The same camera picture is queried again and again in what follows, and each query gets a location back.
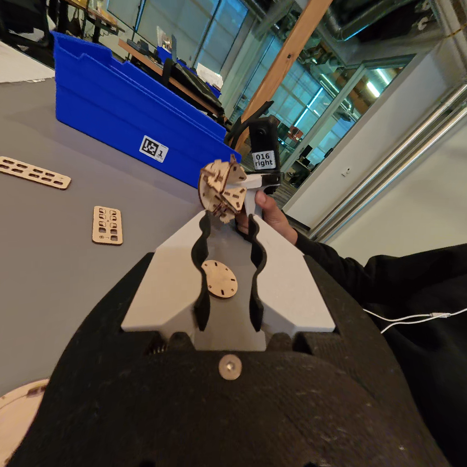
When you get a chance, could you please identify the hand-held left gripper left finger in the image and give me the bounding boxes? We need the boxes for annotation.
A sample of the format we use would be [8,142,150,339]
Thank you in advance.
[121,211,211,334]

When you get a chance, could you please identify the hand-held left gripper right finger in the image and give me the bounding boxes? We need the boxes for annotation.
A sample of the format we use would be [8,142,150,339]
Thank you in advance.
[249,215,336,333]

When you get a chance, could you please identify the person's right hand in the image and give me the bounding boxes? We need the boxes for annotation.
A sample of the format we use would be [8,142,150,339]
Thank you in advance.
[235,191,298,245]

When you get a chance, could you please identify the person's black clothing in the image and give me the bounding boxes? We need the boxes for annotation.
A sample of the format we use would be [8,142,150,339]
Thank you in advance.
[359,244,467,467]

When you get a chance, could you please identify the short wooden sheet with holes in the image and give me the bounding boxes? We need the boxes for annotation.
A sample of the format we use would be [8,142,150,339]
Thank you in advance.
[91,206,124,246]

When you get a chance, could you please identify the white cable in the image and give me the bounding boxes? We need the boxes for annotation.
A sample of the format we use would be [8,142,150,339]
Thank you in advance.
[363,308,467,334]

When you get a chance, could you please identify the long wooden sheet with holes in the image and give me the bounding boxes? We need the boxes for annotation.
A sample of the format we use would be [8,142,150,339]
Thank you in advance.
[0,156,72,190]

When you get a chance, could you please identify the metal handrail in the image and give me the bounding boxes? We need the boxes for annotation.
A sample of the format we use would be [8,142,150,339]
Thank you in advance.
[310,83,467,243]

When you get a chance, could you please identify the wooden desk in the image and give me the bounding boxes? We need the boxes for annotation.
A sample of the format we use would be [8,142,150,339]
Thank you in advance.
[117,38,228,123]

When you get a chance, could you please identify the slanted wooden beam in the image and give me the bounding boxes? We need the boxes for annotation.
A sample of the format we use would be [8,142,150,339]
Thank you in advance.
[233,0,334,154]

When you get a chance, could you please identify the blue plastic bin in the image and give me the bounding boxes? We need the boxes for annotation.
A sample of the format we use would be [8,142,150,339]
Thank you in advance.
[50,31,242,189]

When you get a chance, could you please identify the large round wooden disc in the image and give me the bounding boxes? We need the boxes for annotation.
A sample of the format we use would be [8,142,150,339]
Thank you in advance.
[0,378,50,467]

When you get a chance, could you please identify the wooden model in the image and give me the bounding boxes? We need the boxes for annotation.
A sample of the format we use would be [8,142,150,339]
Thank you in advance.
[198,155,248,224]

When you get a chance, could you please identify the small round wooden disc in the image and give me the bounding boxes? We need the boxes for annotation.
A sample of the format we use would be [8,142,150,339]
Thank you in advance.
[201,260,238,299]

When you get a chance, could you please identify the black office chair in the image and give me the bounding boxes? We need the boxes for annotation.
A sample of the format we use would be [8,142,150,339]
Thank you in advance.
[161,58,176,88]

